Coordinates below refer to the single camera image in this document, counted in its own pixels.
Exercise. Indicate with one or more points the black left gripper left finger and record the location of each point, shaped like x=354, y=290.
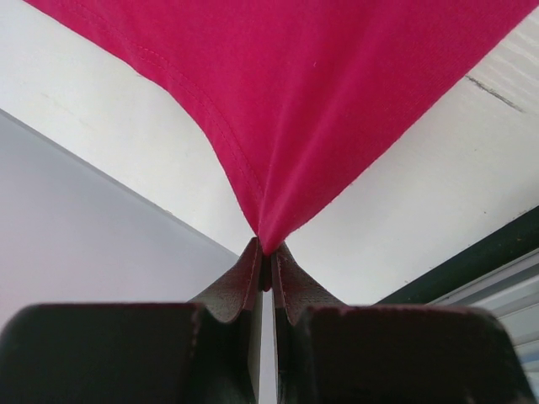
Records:
x=204, y=350

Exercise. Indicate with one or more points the pink t shirt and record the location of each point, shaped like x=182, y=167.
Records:
x=297, y=98

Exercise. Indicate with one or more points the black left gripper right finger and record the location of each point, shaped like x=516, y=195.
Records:
x=330, y=352

